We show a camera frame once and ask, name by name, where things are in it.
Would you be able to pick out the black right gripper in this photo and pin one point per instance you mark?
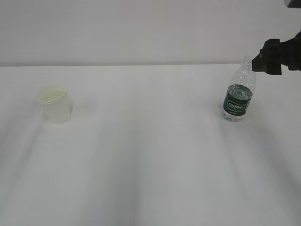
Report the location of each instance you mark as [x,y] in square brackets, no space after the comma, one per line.
[290,56]

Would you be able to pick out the clear green-label water bottle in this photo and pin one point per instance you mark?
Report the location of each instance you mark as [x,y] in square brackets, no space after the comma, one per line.
[240,91]

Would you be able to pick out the white paper cup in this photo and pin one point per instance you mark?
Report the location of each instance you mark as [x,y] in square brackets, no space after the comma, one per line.
[54,103]

